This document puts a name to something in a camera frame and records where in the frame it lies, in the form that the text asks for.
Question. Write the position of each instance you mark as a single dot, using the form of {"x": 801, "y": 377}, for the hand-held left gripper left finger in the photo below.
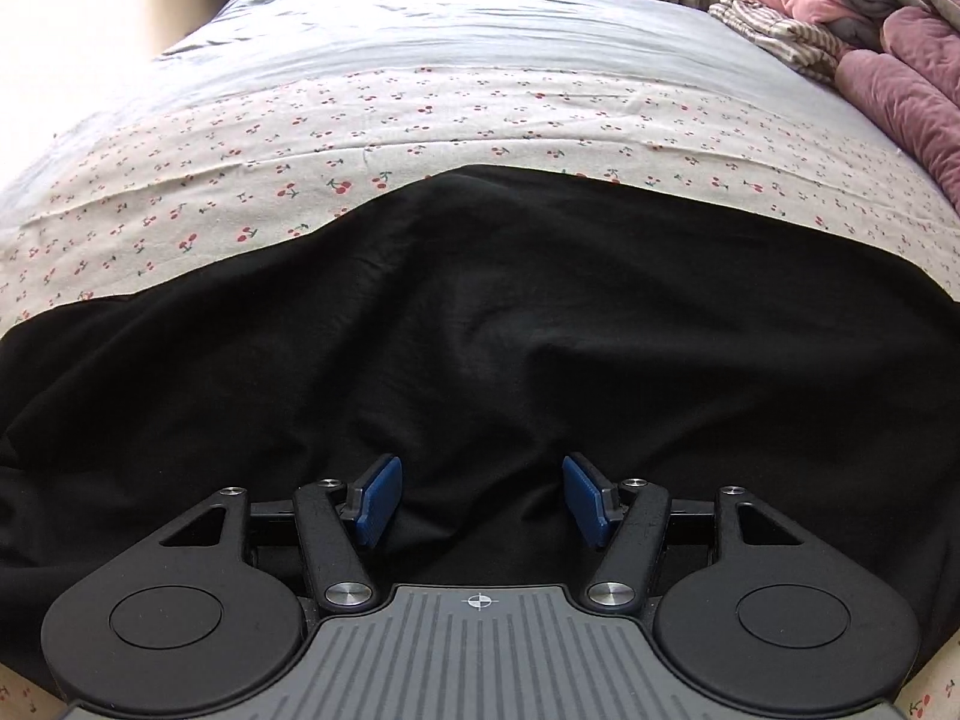
{"x": 379, "y": 501}

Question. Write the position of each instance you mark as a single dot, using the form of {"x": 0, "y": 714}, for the light blue bed sheet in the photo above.
{"x": 450, "y": 22}

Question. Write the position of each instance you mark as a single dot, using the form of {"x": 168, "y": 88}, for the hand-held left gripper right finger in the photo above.
{"x": 589, "y": 501}

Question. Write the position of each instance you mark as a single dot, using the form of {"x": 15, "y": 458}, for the black pants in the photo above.
{"x": 465, "y": 330}

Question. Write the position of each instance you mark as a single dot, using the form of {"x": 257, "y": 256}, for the striped folded cloth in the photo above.
{"x": 780, "y": 34}

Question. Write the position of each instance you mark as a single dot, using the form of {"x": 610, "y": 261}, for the mauve folded quilt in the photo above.
{"x": 907, "y": 82}

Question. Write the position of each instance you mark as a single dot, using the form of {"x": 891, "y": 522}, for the cherry print bed sheet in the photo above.
{"x": 225, "y": 187}

